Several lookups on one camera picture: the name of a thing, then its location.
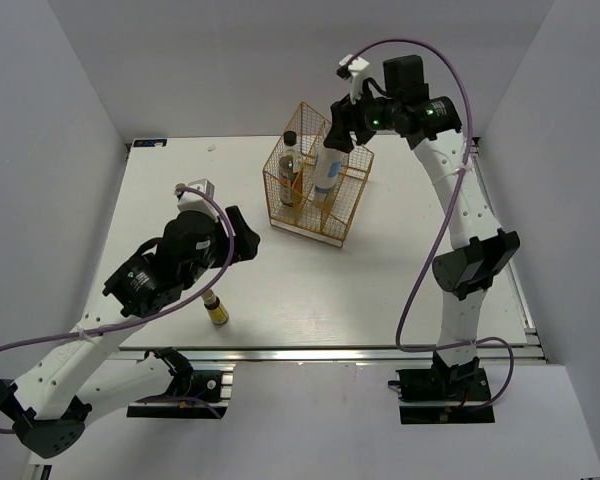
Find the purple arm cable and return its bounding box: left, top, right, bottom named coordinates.
left=0, top=194, right=237, bottom=434
left=349, top=39, right=515, bottom=415

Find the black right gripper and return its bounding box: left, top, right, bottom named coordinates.
left=322, top=81, right=400, bottom=154

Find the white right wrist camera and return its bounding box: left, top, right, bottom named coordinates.
left=336, top=54, right=370, bottom=104

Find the gold wire mesh rack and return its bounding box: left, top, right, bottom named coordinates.
left=262, top=102, right=374, bottom=247

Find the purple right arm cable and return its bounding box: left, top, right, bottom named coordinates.
left=349, top=39, right=515, bottom=415

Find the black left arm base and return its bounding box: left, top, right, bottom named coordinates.
left=126, top=347, right=228, bottom=420

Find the small yellow label bottle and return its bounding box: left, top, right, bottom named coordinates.
left=201, top=289, right=229, bottom=326

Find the blue corner label left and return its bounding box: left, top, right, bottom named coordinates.
left=132, top=138, right=167, bottom=148

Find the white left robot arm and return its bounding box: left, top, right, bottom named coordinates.
left=0, top=206, right=260, bottom=459

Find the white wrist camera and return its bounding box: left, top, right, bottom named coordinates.
left=336, top=54, right=370, bottom=104
left=176, top=179, right=218, bottom=221

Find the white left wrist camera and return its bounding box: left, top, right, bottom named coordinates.
left=176, top=179, right=218, bottom=221

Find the dark sauce bottle red label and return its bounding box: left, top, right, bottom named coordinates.
left=278, top=130, right=303, bottom=207

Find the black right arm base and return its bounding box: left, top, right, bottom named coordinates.
left=387, top=353, right=495, bottom=425

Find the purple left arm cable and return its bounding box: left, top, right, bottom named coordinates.
left=0, top=194, right=237, bottom=434

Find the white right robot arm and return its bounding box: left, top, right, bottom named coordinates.
left=314, top=55, right=520, bottom=399

